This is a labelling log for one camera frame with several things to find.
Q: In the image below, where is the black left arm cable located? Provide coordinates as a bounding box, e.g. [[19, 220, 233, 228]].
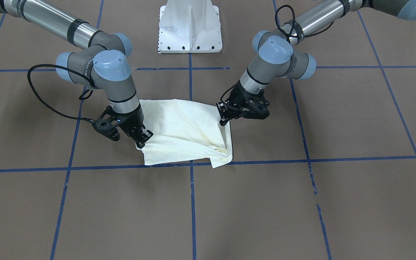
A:
[[220, 4, 335, 105]]

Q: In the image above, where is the blue tape line lengthwise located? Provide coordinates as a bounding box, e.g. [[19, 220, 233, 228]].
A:
[[188, 53, 197, 260]]

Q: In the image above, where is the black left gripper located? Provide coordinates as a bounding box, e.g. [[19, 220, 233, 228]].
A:
[[216, 81, 270, 126]]

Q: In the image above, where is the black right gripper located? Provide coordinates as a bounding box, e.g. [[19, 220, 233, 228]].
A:
[[92, 105, 153, 149]]

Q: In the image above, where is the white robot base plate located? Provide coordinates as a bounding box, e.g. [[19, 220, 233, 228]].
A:
[[157, 0, 223, 54]]

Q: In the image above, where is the cream long-sleeve cat shirt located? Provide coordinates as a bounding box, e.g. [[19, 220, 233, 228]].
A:
[[140, 99, 233, 168]]

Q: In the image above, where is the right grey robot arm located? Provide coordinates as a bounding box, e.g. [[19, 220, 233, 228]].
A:
[[0, 0, 153, 148]]

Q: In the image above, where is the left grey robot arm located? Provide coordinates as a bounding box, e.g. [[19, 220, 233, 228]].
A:
[[216, 0, 416, 126]]

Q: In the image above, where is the blue tape line crosswise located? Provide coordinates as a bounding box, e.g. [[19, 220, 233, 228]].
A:
[[0, 65, 416, 73]]

